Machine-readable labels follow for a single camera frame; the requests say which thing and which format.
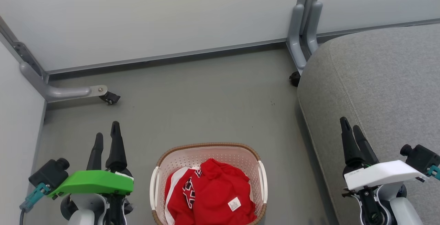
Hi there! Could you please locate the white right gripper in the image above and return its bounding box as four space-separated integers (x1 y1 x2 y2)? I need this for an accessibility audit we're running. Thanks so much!
340 117 428 191

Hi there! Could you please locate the white perforated laundry basket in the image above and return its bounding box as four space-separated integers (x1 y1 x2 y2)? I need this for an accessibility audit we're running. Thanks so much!
150 143 268 225

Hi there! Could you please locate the teal right camera connector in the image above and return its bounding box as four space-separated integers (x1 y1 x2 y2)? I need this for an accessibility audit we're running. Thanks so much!
427 165 440 181

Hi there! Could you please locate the long grey partition foot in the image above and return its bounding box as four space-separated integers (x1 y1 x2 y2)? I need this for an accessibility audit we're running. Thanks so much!
20 62 108 102

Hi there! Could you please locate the teal left camera connector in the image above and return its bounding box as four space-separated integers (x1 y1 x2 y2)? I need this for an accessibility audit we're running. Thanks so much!
20 183 51 213

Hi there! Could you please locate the teal camera connector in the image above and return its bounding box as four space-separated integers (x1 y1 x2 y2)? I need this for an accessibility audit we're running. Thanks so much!
427 165 440 181
20 183 51 213

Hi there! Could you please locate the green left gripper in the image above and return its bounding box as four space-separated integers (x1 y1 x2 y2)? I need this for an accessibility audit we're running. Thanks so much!
47 121 134 198

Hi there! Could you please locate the red shirt with white label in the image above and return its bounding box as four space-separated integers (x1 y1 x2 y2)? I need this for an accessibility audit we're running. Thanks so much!
192 159 257 225

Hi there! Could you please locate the grey fabric sofa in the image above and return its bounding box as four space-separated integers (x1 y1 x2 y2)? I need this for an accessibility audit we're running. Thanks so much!
297 24 440 225

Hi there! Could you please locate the red jersey with white trim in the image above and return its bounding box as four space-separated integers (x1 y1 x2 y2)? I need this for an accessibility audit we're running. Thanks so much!
164 166 203 225

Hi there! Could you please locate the dark metal partition bracket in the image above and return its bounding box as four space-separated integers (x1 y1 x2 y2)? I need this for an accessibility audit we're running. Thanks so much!
13 41 47 81

